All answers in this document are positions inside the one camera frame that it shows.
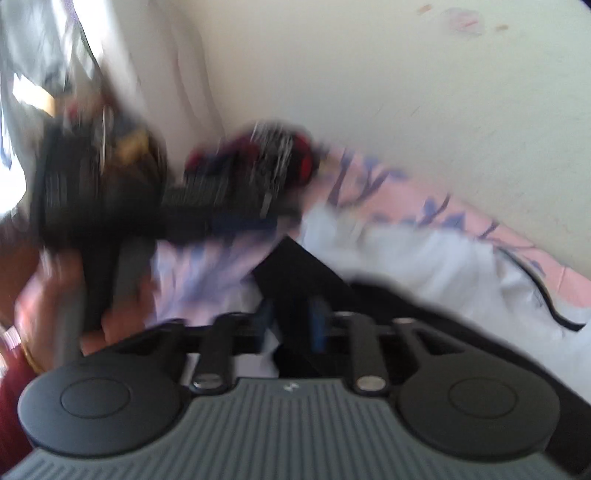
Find black garment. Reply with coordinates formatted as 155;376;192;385
252;234;358;380

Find pink floral bedsheet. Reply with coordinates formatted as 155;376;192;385
152;143;591;333

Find person's dark red clothing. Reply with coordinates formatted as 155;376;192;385
0;323;49;468

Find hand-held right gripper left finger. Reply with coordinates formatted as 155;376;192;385
115;300;278;393

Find white garment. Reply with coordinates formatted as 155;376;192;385
154;203;591;393

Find dark brown cloth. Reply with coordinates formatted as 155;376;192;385
99;92;169;185

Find red black patterned cloth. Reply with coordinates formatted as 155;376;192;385
184;119;329;197

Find person's left hand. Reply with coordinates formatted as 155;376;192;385
14;247;155;367

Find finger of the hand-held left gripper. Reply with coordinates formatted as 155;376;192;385
164;173;280;212
154;210;283;244

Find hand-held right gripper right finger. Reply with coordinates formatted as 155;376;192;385
308;295;460;395

